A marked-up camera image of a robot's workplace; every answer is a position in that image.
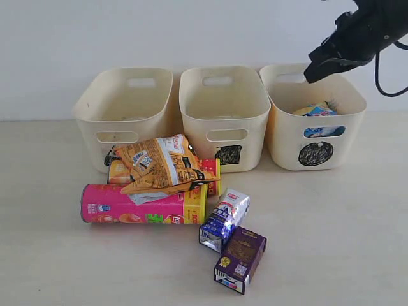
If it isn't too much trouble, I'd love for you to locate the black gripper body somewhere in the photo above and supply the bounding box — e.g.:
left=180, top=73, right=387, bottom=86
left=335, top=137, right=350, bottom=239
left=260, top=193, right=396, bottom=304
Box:
left=307, top=1, right=392, bottom=84

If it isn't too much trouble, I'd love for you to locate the light blue snack bag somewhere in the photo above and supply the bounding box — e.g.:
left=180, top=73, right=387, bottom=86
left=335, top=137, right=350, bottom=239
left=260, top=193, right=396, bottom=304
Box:
left=293, top=101, right=346, bottom=138

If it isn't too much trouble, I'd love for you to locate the blue white small carton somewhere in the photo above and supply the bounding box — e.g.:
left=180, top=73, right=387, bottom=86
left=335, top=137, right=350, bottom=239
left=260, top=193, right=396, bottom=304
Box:
left=198, top=188, right=250, bottom=254

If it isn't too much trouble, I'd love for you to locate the orange snack bag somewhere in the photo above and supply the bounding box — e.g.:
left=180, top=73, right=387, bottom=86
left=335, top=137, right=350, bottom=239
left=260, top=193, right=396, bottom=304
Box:
left=105, top=134, right=221, bottom=204

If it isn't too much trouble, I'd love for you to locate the purple small box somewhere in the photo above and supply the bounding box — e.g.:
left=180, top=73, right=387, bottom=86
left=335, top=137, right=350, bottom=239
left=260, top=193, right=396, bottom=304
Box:
left=214, top=226, right=267, bottom=295

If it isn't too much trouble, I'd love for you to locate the pink chips can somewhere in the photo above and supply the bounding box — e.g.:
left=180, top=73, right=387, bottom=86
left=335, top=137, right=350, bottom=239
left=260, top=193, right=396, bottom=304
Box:
left=80, top=184, right=207, bottom=224

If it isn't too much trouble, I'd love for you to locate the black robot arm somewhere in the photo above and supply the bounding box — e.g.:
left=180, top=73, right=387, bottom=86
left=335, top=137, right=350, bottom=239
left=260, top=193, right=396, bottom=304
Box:
left=304, top=1, right=407, bottom=84

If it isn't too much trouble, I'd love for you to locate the cream right plastic bin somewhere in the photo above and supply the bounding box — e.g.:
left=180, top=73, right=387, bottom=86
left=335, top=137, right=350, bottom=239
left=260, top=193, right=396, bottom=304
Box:
left=259, top=64, right=367, bottom=171

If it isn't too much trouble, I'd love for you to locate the cream plastic bin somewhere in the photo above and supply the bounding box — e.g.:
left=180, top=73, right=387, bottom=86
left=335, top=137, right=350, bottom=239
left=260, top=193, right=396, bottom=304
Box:
left=178, top=66, right=271, bottom=173
left=73, top=68, right=173, bottom=173
left=259, top=64, right=367, bottom=171

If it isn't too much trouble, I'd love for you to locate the cream middle plastic bin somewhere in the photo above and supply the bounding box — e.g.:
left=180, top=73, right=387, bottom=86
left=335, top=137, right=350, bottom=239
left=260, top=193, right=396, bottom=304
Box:
left=178, top=66, right=271, bottom=173

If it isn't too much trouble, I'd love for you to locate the cream left plastic bin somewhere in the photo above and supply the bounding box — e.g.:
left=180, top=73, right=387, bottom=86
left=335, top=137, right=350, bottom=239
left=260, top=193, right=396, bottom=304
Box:
left=73, top=68, right=173, bottom=173

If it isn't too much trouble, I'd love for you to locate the yellow chips can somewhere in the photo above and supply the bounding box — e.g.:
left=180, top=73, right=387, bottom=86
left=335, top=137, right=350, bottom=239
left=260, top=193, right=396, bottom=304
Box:
left=107, top=158, right=222, bottom=196

